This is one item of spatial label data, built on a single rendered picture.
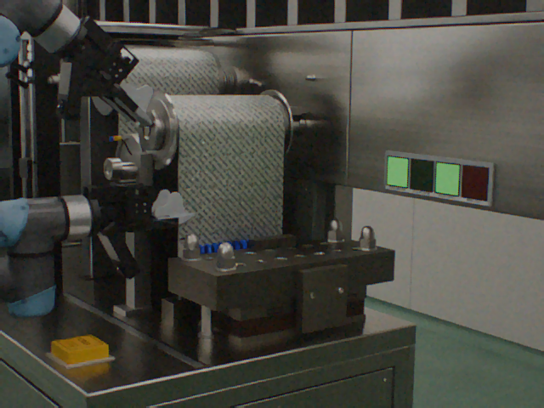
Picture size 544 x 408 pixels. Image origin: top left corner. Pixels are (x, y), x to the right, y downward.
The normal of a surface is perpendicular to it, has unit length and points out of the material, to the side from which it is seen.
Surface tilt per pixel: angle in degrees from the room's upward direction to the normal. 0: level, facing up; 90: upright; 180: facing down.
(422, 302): 90
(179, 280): 90
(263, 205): 90
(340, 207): 90
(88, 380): 0
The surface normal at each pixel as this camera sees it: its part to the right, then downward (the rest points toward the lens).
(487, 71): -0.81, 0.07
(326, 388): 0.58, 0.14
